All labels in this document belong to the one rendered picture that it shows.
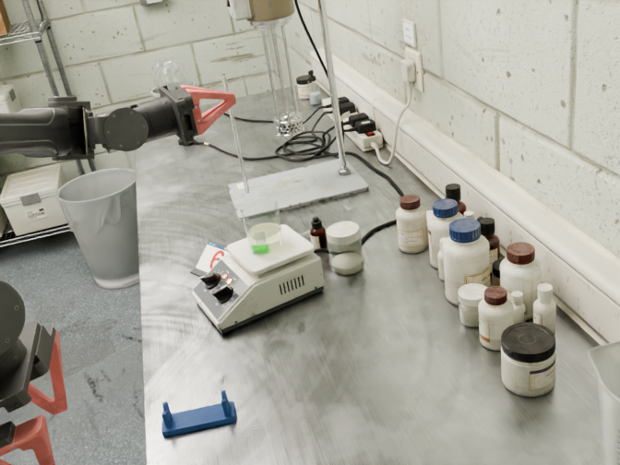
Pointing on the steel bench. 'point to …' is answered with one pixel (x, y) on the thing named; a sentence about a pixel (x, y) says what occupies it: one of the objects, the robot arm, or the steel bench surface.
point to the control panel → (219, 287)
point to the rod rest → (197, 417)
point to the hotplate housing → (268, 290)
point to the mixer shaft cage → (293, 123)
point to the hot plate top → (292, 248)
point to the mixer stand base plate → (300, 186)
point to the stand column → (332, 88)
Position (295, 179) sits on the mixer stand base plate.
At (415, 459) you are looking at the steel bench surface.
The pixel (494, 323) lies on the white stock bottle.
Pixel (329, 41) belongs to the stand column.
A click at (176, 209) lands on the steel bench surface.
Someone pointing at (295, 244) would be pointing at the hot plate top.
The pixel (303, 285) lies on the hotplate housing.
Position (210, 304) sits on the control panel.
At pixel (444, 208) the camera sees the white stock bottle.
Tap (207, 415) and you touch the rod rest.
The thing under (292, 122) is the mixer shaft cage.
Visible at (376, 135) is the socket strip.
